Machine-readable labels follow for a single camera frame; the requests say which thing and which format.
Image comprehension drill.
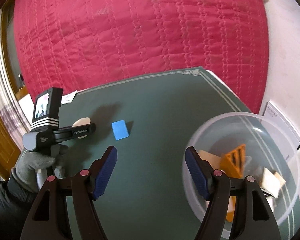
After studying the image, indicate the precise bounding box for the clear plastic bowl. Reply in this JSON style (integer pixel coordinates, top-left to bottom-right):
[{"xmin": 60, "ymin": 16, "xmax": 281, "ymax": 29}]
[{"xmin": 181, "ymin": 112, "xmax": 300, "ymax": 239}]

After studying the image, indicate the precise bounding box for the grey gloved left hand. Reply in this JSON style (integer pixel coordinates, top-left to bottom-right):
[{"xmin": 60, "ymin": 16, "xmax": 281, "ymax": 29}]
[{"xmin": 11, "ymin": 144, "xmax": 69, "ymax": 193}]

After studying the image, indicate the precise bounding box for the white wall panel box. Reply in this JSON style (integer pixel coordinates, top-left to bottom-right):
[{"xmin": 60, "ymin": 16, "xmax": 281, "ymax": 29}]
[{"xmin": 263, "ymin": 101, "xmax": 300, "ymax": 151}]

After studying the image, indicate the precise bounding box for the green table mat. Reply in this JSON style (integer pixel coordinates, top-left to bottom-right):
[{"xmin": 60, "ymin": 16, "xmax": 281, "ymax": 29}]
[{"xmin": 59, "ymin": 68, "xmax": 249, "ymax": 239}]

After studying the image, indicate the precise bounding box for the white round lid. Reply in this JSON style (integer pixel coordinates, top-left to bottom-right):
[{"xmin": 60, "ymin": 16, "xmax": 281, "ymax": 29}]
[{"xmin": 72, "ymin": 117, "xmax": 91, "ymax": 139}]

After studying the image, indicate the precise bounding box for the pale green wedge block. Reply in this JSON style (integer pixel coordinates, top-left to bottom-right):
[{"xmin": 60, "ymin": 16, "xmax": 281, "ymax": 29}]
[{"xmin": 258, "ymin": 167, "xmax": 286, "ymax": 198}]

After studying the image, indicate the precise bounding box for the orange striped wedge block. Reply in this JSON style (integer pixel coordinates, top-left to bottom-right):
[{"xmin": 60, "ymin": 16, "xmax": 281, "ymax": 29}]
[{"xmin": 220, "ymin": 144, "xmax": 245, "ymax": 222}]

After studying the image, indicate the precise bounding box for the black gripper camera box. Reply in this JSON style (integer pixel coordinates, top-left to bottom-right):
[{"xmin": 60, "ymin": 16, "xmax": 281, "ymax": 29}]
[{"xmin": 31, "ymin": 87, "xmax": 63, "ymax": 132}]

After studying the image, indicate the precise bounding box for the white paper label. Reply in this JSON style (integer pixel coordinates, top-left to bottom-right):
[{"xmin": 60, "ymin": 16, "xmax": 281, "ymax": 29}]
[{"xmin": 61, "ymin": 90, "xmax": 77, "ymax": 105}]

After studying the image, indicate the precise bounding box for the blue foam block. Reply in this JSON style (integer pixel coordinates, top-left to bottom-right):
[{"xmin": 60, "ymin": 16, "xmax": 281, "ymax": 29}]
[{"xmin": 111, "ymin": 120, "xmax": 129, "ymax": 140}]

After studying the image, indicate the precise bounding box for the red quilted bedspread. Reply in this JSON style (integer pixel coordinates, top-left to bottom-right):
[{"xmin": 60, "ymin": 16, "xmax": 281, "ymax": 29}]
[{"xmin": 14, "ymin": 0, "xmax": 269, "ymax": 113}]

